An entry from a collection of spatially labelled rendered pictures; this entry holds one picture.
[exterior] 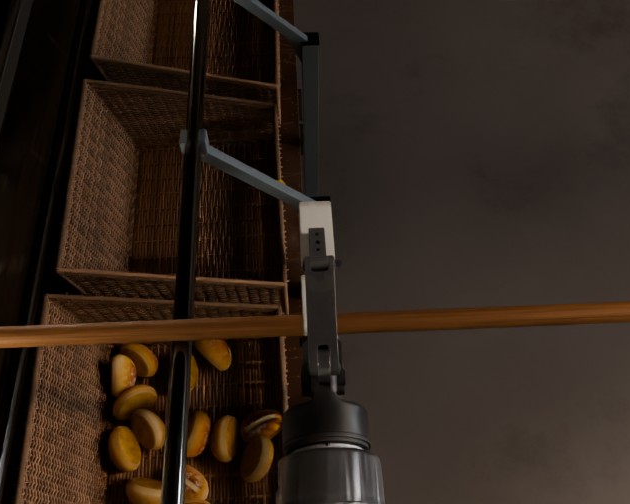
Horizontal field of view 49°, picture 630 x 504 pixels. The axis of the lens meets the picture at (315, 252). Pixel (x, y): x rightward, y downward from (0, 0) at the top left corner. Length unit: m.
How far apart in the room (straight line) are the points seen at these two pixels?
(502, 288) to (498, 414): 0.45
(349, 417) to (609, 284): 2.05
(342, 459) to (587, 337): 1.94
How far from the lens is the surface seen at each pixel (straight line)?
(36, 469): 1.40
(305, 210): 0.64
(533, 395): 2.32
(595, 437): 2.33
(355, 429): 0.59
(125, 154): 1.93
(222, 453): 1.50
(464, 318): 1.00
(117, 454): 1.54
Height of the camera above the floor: 2.08
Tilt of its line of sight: 58 degrees down
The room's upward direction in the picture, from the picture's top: straight up
